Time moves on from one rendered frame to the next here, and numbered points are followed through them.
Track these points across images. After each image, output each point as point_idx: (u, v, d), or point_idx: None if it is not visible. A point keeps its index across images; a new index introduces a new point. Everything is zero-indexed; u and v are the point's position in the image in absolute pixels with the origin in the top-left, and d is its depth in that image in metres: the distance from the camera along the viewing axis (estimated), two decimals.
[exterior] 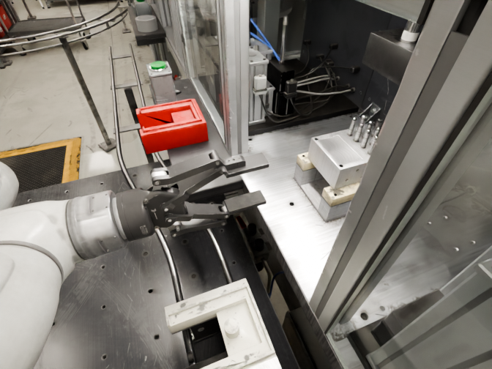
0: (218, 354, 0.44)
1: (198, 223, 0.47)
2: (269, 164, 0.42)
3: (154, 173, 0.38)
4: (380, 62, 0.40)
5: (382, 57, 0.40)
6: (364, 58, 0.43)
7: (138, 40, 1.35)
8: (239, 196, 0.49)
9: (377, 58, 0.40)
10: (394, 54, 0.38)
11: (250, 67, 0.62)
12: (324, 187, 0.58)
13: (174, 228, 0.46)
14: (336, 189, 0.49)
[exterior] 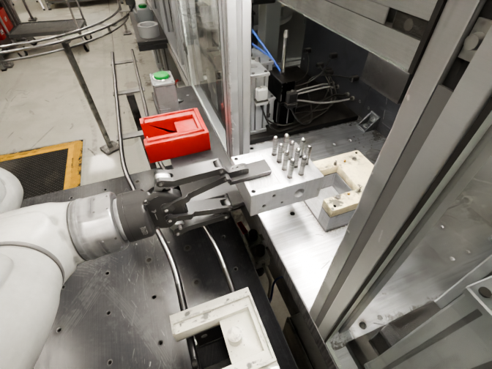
0: (221, 362, 0.45)
1: (200, 220, 0.47)
2: (271, 170, 0.44)
3: (158, 174, 0.38)
4: (378, 80, 0.42)
5: (380, 75, 0.41)
6: (363, 75, 0.44)
7: (140, 46, 1.37)
8: None
9: (375, 76, 0.42)
10: (391, 74, 0.39)
11: (251, 79, 0.63)
12: (323, 196, 0.60)
13: (177, 227, 0.46)
14: (336, 201, 0.51)
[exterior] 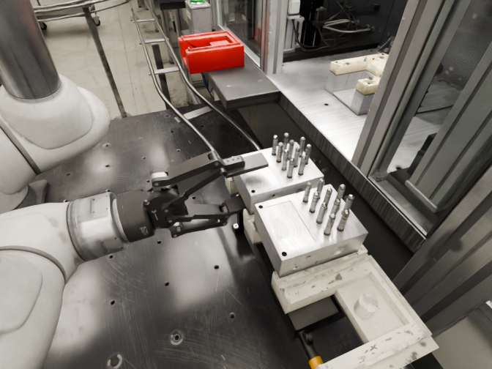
0: None
1: (198, 224, 0.47)
2: (268, 164, 0.42)
3: (153, 175, 0.38)
4: None
5: None
6: None
7: (161, 4, 1.43)
8: (239, 196, 0.49)
9: None
10: None
11: None
12: (353, 93, 0.66)
13: (175, 228, 0.46)
14: (369, 80, 0.56)
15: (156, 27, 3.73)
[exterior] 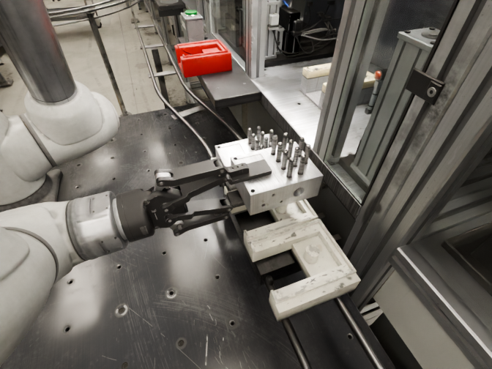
0: None
1: (199, 220, 0.47)
2: (271, 170, 0.44)
3: (158, 174, 0.38)
4: None
5: None
6: None
7: (160, 12, 1.54)
8: None
9: None
10: None
11: None
12: None
13: (176, 227, 0.46)
14: None
15: (156, 29, 3.84)
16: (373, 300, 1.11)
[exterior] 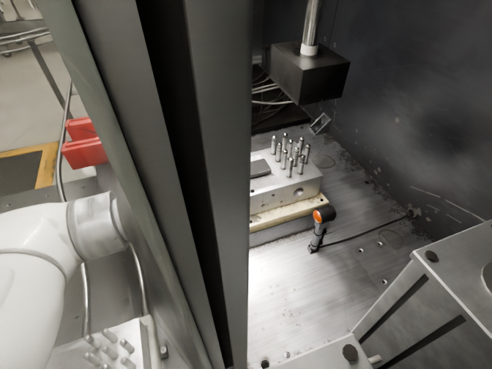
0: None
1: None
2: (271, 170, 0.43)
3: None
4: (281, 78, 0.35)
5: (282, 72, 0.35)
6: (270, 72, 0.38)
7: None
8: None
9: (279, 73, 0.36)
10: (289, 70, 0.33)
11: None
12: None
13: None
14: (253, 216, 0.45)
15: None
16: None
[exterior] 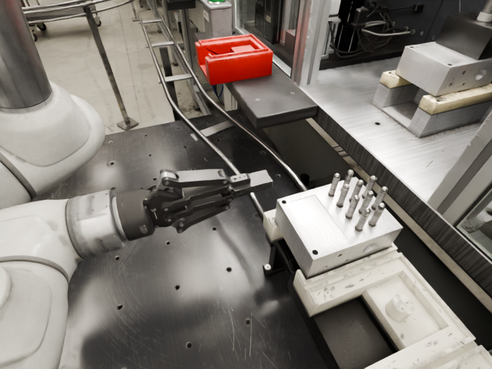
0: None
1: (200, 214, 0.46)
2: (272, 181, 0.45)
3: (165, 173, 0.38)
4: (456, 41, 0.46)
5: (459, 36, 0.46)
6: (438, 38, 0.49)
7: (168, 4, 1.32)
8: None
9: (453, 37, 0.47)
10: (473, 33, 0.44)
11: None
12: (408, 109, 0.55)
13: (179, 224, 0.46)
14: (437, 97, 0.46)
15: (159, 28, 3.62)
16: None
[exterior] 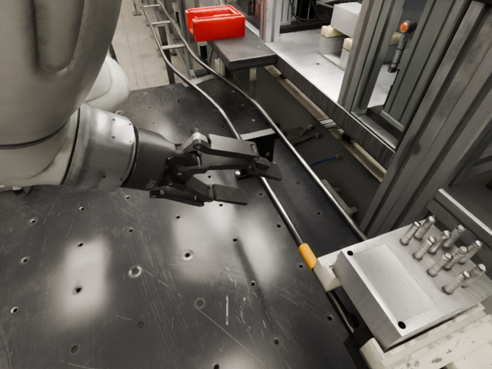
0: None
1: (181, 195, 0.43)
2: (282, 179, 0.44)
3: (198, 135, 0.33)
4: None
5: None
6: None
7: None
8: (227, 187, 0.48)
9: None
10: None
11: None
12: None
13: (158, 189, 0.40)
14: None
15: (158, 21, 3.81)
16: None
